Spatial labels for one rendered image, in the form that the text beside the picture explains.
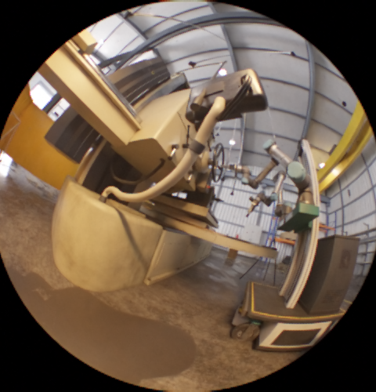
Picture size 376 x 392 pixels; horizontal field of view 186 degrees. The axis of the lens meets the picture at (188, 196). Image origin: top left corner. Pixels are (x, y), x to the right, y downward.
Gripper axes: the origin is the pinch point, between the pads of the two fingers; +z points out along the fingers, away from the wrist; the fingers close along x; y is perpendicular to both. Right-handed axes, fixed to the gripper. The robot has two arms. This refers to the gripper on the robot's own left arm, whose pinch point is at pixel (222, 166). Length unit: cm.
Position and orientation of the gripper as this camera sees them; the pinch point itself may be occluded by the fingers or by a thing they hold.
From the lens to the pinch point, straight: 125.1
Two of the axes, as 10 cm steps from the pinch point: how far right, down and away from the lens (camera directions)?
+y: 1.6, -9.7, -1.6
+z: -8.7, -2.2, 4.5
